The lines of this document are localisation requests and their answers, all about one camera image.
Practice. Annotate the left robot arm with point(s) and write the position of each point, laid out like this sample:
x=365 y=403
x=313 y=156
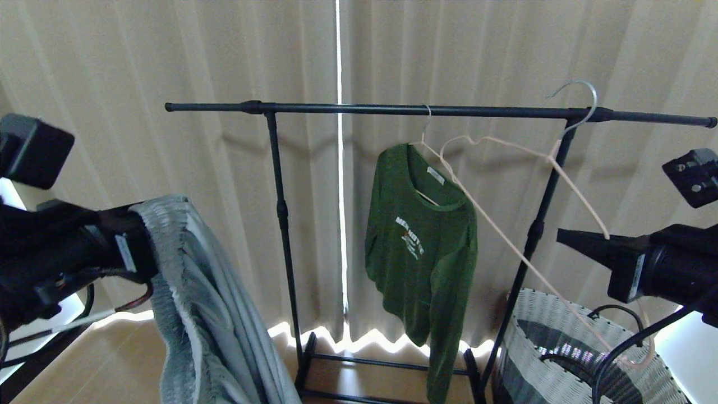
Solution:
x=11 y=292

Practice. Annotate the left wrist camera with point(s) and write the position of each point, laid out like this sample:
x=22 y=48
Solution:
x=33 y=151

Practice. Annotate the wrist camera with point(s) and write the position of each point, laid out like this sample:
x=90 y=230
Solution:
x=693 y=177
x=33 y=151

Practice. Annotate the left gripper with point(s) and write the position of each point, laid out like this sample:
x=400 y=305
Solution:
x=95 y=241

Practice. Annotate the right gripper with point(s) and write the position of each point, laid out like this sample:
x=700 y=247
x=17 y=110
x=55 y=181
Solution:
x=673 y=264

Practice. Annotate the pale grey shorts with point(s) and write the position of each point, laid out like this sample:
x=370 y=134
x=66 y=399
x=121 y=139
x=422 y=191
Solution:
x=213 y=314

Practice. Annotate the beige curtain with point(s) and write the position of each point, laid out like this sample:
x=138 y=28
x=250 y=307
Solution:
x=168 y=56

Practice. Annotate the green long-sleeved shirt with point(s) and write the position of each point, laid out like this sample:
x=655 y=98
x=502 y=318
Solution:
x=420 y=269

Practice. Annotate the pink clothes hanger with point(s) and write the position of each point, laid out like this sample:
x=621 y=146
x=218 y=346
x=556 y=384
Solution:
x=429 y=118
x=583 y=201

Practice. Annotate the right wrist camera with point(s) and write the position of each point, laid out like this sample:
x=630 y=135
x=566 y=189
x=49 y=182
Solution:
x=693 y=177

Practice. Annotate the black clothes rack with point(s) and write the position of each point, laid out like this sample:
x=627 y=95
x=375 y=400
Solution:
x=392 y=109

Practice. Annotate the white laundry basket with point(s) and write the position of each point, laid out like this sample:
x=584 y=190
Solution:
x=533 y=336

